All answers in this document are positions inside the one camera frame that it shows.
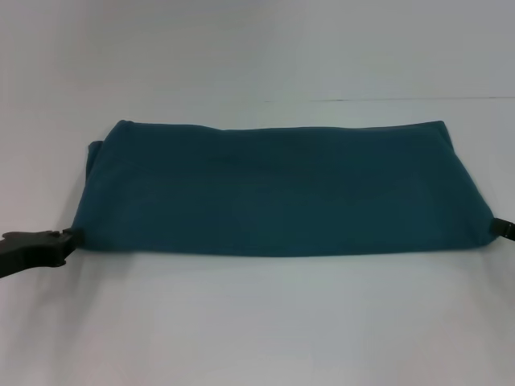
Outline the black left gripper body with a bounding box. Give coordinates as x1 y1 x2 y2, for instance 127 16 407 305
0 228 70 281

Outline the teal blue t-shirt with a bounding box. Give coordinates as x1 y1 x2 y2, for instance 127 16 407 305
71 118 501 259

